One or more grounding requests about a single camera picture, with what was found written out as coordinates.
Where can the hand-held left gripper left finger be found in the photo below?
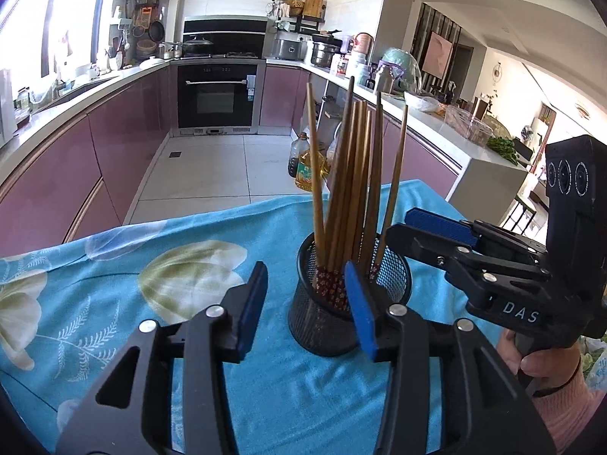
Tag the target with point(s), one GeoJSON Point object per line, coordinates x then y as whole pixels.
{"type": "Point", "coordinates": [251, 308]}

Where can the pink sleeved right forearm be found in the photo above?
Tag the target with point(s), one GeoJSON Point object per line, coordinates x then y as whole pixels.
{"type": "Point", "coordinates": [569, 412]}

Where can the silver rice cooker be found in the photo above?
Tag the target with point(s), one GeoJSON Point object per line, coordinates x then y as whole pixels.
{"type": "Point", "coordinates": [287, 47]}

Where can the bunch of wooden chopsticks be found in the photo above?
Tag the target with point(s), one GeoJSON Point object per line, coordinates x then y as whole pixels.
{"type": "Point", "coordinates": [351, 175]}

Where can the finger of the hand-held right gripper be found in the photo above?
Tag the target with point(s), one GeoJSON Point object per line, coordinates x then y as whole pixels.
{"type": "Point", "coordinates": [436, 225]}
{"type": "Point", "coordinates": [427, 256]}

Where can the white pot lid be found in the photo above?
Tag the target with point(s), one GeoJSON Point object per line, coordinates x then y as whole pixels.
{"type": "Point", "coordinates": [151, 62]}

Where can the wooden cutting board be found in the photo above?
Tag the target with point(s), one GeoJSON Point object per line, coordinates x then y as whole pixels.
{"type": "Point", "coordinates": [314, 7]}

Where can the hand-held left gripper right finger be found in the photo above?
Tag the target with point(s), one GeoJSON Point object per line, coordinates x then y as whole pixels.
{"type": "Point", "coordinates": [360, 313]}

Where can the white bowl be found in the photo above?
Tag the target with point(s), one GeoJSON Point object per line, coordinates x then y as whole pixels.
{"type": "Point", "coordinates": [422, 104]}

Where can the black mesh holder cup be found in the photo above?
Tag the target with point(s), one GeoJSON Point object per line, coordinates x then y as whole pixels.
{"type": "Point", "coordinates": [322, 331]}

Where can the hanging black frying pan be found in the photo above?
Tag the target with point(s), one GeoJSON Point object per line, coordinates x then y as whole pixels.
{"type": "Point", "coordinates": [156, 31]}

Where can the black built-in oven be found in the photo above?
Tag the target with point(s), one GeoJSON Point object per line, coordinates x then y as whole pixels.
{"type": "Point", "coordinates": [216, 97]}

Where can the pink base cabinets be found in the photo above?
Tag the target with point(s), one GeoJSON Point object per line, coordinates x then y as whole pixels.
{"type": "Point", "coordinates": [280, 95]}
{"type": "Point", "coordinates": [95, 151]}

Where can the pink thermos jug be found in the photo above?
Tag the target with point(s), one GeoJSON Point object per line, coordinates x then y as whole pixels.
{"type": "Point", "coordinates": [364, 43]}

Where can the black wall rack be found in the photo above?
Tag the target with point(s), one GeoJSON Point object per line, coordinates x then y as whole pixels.
{"type": "Point", "coordinates": [298, 22]}

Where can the yellow cooking oil bottle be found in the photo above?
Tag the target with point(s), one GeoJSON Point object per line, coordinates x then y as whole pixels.
{"type": "Point", "coordinates": [303, 170]}

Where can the white microwave oven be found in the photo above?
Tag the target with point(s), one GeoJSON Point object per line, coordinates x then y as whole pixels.
{"type": "Point", "coordinates": [5, 109]}

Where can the person's right hand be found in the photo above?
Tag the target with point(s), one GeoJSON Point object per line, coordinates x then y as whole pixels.
{"type": "Point", "coordinates": [550, 365]}

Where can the framed wall picture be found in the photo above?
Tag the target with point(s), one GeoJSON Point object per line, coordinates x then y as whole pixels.
{"type": "Point", "coordinates": [437, 54]}

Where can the blue floral tablecloth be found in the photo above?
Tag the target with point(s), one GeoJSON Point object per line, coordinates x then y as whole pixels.
{"type": "Point", "coordinates": [284, 388]}

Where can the black range hood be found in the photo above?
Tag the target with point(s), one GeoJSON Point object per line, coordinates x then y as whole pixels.
{"type": "Point", "coordinates": [227, 28]}

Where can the steel steamer pot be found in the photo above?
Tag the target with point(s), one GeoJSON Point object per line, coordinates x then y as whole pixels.
{"type": "Point", "coordinates": [325, 53]}

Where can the kitchen window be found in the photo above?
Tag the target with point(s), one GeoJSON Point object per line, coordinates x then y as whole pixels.
{"type": "Point", "coordinates": [28, 19]}

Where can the clear plastic food box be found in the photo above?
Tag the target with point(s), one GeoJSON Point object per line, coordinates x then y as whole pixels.
{"type": "Point", "coordinates": [467, 125]}

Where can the black wok with lid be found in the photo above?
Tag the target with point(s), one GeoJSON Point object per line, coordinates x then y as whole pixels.
{"type": "Point", "coordinates": [198, 46]}

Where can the green leafy vegetables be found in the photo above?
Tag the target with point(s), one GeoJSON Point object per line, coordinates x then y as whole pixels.
{"type": "Point", "coordinates": [502, 149]}

